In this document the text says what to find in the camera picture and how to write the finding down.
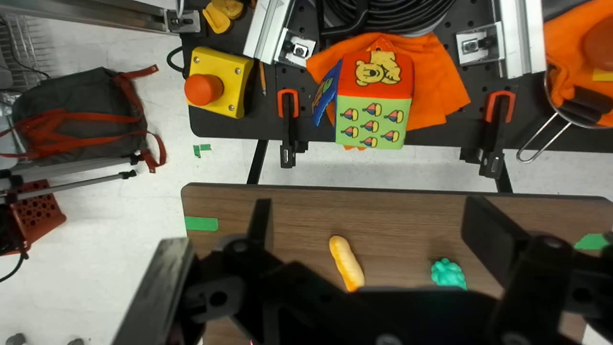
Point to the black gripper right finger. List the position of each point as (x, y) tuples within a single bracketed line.
[(494, 231)]

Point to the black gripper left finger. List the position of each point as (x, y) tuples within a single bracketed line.
[(260, 221)]

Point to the long green tape strip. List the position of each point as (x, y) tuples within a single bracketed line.
[(201, 225)]

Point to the small green toy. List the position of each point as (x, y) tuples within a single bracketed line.
[(446, 273)]

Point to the green tape scrap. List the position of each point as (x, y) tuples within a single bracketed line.
[(201, 150)]

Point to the orange black clamp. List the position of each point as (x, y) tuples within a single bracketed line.
[(490, 137), (289, 127)]

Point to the yellow toy corn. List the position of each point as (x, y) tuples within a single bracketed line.
[(345, 261)]

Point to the short green tape strip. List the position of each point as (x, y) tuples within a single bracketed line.
[(590, 242)]

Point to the black perforated base board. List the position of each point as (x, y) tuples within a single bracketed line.
[(216, 127)]

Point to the orange pencil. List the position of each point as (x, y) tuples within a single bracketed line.
[(262, 77)]

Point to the yellow emergency stop box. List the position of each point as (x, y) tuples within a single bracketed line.
[(220, 79)]

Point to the colourful plush bear cube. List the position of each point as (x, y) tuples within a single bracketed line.
[(373, 102)]

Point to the orange cloth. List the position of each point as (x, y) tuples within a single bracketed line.
[(567, 39), (433, 77)]

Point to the silver aluminium extrusion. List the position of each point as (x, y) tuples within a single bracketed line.
[(268, 29), (519, 35)]

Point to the black metal rod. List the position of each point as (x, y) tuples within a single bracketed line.
[(69, 183)]

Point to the yellow plastic object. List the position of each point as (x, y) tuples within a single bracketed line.
[(220, 14)]

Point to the red perforated block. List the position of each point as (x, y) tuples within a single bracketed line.
[(34, 217)]

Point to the black metal table frame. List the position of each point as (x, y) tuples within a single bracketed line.
[(257, 163)]

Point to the silver corner bracket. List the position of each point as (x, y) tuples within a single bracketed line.
[(475, 43), (299, 50)]

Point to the grey metal rail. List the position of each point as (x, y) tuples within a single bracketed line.
[(96, 12)]

